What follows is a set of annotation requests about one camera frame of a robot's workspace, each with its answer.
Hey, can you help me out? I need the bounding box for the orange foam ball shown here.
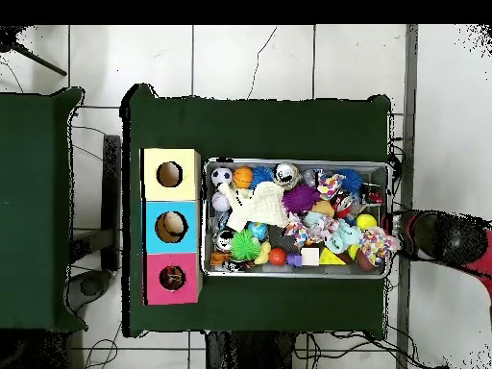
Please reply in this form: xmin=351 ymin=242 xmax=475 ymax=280
xmin=311 ymin=199 xmax=336 ymax=219

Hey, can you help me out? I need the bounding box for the yellow ball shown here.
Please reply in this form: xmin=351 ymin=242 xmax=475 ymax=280
xmin=357 ymin=211 xmax=379 ymax=233

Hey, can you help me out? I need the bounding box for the plain wooden cube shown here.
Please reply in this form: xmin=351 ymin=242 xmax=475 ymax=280
xmin=300 ymin=246 xmax=322 ymax=268

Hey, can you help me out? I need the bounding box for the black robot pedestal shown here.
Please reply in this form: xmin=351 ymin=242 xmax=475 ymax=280
xmin=204 ymin=330 xmax=308 ymax=369

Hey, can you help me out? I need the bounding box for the small soccer ball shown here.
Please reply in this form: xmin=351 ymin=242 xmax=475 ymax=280
xmin=210 ymin=165 xmax=235 ymax=187

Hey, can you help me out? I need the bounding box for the clear mesh bin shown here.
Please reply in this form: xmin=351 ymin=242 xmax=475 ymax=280
xmin=202 ymin=159 xmax=393 ymax=281

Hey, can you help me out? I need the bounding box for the purple spiky ball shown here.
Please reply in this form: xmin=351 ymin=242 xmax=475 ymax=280
xmin=282 ymin=184 xmax=322 ymax=216

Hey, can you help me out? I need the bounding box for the colourful patterned cloth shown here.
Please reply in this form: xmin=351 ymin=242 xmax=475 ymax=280
xmin=283 ymin=172 xmax=401 ymax=272

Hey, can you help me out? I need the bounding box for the small red ball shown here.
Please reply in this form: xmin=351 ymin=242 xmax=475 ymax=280
xmin=268 ymin=247 xmax=289 ymax=268

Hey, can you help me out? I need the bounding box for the light teal knitted cloth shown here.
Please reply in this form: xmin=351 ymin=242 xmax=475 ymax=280
xmin=306 ymin=210 xmax=362 ymax=255

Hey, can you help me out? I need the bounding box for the green cloth side table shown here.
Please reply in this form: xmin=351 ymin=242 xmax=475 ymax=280
xmin=0 ymin=84 xmax=87 ymax=334

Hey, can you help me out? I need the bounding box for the wooden box with three holes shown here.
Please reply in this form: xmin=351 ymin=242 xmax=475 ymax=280
xmin=140 ymin=147 xmax=203 ymax=307

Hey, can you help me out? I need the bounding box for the cream knitted cloth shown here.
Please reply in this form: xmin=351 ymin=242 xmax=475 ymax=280
xmin=220 ymin=181 xmax=292 ymax=234

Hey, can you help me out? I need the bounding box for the black tripod leg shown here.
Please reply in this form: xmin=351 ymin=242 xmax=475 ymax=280
xmin=0 ymin=26 xmax=69 ymax=78

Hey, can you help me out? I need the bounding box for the green fuzzy toy with eyes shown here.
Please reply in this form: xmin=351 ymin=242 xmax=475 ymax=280
xmin=230 ymin=230 xmax=263 ymax=264

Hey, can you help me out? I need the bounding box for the orange striped tiger toy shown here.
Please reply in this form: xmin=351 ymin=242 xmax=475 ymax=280
xmin=160 ymin=266 xmax=185 ymax=290

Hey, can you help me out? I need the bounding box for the small orange basketball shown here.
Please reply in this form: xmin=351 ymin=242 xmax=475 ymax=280
xmin=234 ymin=166 xmax=256 ymax=190

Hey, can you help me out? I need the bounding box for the blue spiky ball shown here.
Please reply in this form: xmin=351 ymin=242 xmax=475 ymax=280
xmin=339 ymin=168 xmax=363 ymax=195

